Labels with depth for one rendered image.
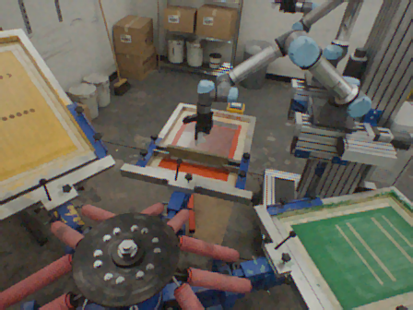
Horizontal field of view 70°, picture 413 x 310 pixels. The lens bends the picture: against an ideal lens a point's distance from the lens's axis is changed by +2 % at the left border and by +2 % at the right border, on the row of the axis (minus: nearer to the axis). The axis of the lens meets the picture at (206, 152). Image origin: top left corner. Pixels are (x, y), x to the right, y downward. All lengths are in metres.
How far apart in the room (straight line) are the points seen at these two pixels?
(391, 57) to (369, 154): 0.52
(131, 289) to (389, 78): 1.66
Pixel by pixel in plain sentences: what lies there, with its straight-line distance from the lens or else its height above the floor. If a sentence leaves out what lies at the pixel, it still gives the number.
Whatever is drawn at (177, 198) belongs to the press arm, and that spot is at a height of 1.04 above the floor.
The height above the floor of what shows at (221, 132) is 0.96.
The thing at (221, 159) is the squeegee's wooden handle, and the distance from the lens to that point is 1.63.
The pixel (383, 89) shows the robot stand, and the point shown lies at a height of 1.40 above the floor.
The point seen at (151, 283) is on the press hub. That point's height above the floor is 1.31.
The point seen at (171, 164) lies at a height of 0.96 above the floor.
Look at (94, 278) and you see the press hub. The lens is 0.90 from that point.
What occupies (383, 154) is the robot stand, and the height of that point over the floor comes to 1.17.
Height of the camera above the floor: 2.08
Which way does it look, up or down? 38 degrees down
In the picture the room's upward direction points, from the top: 6 degrees clockwise
